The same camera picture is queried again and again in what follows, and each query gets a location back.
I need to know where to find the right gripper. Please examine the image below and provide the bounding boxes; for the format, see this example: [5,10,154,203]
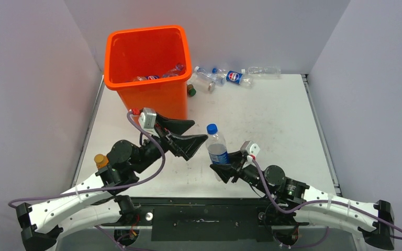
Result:
[211,150,273,196]

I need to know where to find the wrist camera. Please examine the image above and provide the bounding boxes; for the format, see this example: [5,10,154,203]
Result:
[240,141,260,163]
[138,107,157,131]

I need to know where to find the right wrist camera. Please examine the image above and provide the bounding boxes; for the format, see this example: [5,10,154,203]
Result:
[240,141,260,163]

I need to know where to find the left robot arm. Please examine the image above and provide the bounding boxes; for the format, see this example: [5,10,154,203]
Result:
[9,108,208,250]

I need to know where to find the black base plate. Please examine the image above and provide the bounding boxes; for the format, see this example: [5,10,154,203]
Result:
[101,196,314,242]

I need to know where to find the orange plastic bin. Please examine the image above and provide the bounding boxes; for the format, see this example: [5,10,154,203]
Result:
[104,25,192,119]

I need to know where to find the pepsi bottle back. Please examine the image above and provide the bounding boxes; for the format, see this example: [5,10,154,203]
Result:
[225,71,253,88]

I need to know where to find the blue cap pepsi bottle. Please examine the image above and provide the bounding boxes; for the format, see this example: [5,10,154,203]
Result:
[206,123,230,164]

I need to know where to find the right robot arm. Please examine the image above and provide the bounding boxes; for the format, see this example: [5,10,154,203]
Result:
[210,151,395,250]

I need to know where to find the pepsi bottle front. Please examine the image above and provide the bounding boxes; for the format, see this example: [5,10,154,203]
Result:
[127,75,161,83]

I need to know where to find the clear crushed bottle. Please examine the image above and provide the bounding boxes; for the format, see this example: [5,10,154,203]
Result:
[188,66,225,94]

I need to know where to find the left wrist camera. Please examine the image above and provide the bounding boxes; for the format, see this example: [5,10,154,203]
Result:
[138,107,157,131]

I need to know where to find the small orange juice bottle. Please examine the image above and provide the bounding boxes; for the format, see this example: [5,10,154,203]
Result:
[94,154,109,169]

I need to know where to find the green cap brown bottle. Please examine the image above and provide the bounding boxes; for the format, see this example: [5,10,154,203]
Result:
[186,84,197,97]

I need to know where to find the clear empty bottle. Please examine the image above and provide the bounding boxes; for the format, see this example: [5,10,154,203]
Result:
[245,66,281,79]

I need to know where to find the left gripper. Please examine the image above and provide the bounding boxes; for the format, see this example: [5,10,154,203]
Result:
[132,113,207,174]

